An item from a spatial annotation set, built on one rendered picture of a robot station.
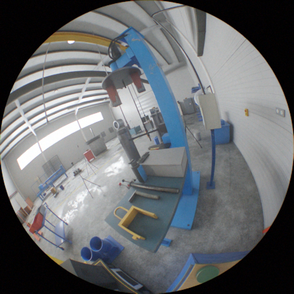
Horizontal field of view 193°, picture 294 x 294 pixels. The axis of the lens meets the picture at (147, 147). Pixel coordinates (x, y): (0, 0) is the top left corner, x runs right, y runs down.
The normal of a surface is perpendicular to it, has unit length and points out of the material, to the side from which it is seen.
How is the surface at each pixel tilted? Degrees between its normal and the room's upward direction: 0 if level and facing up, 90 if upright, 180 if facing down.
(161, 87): 90
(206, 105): 90
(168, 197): 0
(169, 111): 90
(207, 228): 0
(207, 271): 0
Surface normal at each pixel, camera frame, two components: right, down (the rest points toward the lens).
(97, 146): 0.77, -0.07
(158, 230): -0.36, -0.87
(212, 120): -0.46, 0.48
